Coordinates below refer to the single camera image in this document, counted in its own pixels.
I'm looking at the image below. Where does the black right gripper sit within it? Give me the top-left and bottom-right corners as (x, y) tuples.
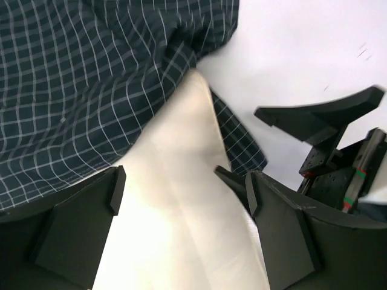
(255, 86), (386, 213)

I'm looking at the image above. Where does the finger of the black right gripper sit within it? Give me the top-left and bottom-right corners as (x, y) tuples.
(214, 166), (250, 214)

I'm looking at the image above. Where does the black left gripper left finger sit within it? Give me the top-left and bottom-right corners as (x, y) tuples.
(1, 166), (126, 289)

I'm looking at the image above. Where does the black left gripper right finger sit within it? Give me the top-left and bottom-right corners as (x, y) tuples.
(246, 172), (386, 289)

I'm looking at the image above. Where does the cream white pillow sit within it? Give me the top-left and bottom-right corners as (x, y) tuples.
(94, 70), (269, 289)

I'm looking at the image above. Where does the dark plaid pillowcase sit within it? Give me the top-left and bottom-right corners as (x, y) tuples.
(0, 0), (268, 212)

